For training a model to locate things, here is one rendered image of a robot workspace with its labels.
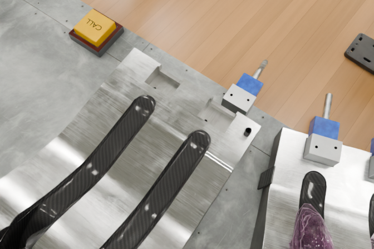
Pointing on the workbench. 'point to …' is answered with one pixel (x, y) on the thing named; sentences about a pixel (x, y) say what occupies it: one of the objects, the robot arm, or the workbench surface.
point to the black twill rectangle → (266, 178)
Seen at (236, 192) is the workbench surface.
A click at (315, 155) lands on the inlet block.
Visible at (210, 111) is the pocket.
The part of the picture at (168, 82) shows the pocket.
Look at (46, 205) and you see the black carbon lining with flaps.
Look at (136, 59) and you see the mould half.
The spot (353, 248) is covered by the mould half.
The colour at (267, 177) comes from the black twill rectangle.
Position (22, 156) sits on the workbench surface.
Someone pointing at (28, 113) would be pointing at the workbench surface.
